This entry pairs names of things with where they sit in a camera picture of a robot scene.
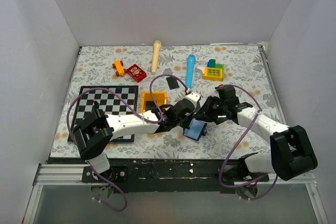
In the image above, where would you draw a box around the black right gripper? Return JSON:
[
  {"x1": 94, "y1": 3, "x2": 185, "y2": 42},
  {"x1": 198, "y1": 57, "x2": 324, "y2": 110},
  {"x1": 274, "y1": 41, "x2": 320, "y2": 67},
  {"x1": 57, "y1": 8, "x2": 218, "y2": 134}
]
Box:
[{"x1": 194, "y1": 95, "x2": 227, "y2": 123}]

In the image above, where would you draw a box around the blue leather card holder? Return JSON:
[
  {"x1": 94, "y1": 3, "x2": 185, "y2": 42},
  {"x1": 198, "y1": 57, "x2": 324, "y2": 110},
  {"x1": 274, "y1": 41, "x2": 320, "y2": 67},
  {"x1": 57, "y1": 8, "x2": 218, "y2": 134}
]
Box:
[{"x1": 183, "y1": 119, "x2": 207, "y2": 141}]

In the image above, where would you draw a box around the black VIP card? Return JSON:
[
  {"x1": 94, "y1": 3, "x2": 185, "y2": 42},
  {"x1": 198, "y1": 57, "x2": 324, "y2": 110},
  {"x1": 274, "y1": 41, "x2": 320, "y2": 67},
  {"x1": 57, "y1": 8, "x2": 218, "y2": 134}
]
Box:
[{"x1": 214, "y1": 115, "x2": 228, "y2": 125}]

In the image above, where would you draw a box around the black credit card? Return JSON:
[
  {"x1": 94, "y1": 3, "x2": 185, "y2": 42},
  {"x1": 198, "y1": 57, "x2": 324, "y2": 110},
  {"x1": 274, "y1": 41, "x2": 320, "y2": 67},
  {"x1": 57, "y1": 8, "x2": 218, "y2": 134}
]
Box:
[{"x1": 166, "y1": 76, "x2": 179, "y2": 90}]

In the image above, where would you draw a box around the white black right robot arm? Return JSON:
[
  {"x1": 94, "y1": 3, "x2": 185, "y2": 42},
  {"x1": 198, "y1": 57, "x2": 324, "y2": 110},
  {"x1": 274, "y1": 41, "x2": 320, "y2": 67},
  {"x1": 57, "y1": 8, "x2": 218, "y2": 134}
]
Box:
[{"x1": 194, "y1": 85, "x2": 318, "y2": 181}]

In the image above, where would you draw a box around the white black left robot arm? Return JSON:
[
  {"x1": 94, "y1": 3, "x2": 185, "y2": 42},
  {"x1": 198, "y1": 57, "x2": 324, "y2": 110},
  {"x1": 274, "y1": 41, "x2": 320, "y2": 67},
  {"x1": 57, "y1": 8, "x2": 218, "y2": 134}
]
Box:
[{"x1": 69, "y1": 95, "x2": 200, "y2": 182}]

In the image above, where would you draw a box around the black card in bin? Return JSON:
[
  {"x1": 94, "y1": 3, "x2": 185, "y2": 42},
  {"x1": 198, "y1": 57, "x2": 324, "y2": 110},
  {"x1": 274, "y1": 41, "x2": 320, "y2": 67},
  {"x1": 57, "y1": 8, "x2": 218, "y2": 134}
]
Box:
[{"x1": 145, "y1": 101, "x2": 159, "y2": 111}]

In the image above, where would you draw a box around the yellow plastic bin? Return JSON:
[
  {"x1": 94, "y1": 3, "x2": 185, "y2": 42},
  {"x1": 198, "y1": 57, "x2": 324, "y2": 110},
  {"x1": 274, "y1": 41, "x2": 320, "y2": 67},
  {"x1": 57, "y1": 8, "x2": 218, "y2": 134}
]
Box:
[{"x1": 141, "y1": 91, "x2": 167, "y2": 113}]

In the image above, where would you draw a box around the yellow green toy brick house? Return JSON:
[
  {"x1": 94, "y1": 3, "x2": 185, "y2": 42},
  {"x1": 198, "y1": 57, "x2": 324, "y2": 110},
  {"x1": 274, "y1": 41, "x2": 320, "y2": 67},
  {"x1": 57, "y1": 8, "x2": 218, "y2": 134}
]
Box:
[{"x1": 196, "y1": 59, "x2": 225, "y2": 81}]

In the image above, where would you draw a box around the blue toy microphone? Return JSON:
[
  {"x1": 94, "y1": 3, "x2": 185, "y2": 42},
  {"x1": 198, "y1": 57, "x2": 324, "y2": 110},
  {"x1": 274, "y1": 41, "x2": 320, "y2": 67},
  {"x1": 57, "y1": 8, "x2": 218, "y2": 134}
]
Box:
[{"x1": 185, "y1": 55, "x2": 196, "y2": 88}]

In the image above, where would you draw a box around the red owl toy block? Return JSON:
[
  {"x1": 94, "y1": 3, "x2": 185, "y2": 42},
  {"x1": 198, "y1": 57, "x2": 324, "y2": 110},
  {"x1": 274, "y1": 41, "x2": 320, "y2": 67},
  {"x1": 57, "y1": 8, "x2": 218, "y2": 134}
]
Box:
[{"x1": 127, "y1": 64, "x2": 146, "y2": 82}]

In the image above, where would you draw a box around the black silver chessboard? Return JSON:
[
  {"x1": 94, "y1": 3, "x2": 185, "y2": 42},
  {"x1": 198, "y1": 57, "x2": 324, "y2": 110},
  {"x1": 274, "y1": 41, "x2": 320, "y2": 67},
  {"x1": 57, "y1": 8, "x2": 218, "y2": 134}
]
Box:
[{"x1": 71, "y1": 86, "x2": 139, "y2": 127}]

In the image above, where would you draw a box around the cream toy microphone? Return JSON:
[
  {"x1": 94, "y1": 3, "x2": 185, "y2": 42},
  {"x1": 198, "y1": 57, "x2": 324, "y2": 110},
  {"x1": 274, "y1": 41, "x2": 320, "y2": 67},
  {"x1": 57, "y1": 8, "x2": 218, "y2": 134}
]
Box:
[{"x1": 151, "y1": 40, "x2": 161, "y2": 74}]

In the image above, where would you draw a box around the yellow toy brick car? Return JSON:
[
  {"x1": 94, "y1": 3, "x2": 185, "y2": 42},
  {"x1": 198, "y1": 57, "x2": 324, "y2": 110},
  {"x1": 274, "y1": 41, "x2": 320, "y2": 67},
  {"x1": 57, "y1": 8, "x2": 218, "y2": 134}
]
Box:
[{"x1": 112, "y1": 60, "x2": 126, "y2": 77}]

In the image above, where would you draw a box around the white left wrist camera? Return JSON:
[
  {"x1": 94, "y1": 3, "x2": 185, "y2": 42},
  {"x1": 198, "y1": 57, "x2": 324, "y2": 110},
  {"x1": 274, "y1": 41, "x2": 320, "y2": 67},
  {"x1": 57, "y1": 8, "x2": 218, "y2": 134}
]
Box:
[{"x1": 185, "y1": 92, "x2": 201, "y2": 105}]

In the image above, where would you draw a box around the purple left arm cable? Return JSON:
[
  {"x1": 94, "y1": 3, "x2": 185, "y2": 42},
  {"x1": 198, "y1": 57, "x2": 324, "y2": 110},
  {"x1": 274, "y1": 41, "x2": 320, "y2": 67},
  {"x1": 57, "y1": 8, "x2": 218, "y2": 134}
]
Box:
[{"x1": 67, "y1": 74, "x2": 190, "y2": 211}]

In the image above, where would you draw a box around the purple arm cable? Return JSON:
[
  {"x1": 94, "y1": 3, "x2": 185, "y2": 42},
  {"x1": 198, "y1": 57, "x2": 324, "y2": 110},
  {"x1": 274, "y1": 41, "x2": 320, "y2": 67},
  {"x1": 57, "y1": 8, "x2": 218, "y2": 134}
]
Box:
[
  {"x1": 67, "y1": 74, "x2": 190, "y2": 211},
  {"x1": 218, "y1": 84, "x2": 278, "y2": 200}
]

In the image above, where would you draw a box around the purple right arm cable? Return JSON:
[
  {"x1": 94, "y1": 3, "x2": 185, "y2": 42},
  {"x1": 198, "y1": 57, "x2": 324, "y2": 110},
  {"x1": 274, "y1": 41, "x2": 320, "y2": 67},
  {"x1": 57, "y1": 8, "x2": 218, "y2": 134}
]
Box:
[{"x1": 218, "y1": 84, "x2": 278, "y2": 200}]

